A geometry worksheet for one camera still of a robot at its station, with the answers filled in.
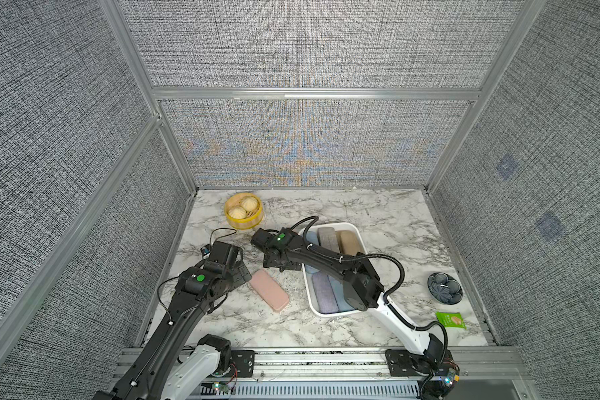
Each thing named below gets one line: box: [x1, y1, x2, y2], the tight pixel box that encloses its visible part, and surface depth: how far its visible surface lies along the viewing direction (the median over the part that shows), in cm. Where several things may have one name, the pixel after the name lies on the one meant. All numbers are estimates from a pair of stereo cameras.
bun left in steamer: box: [228, 205, 247, 220], surface depth 106 cm
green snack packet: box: [435, 311, 467, 330], surface depth 83 cm
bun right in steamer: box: [241, 196, 259, 212], surface depth 109 cm
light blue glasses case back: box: [305, 230, 320, 246], surface depth 95 cm
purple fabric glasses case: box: [311, 271, 340, 314], surface depth 84 cm
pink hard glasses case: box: [249, 268, 290, 312], surface depth 90 cm
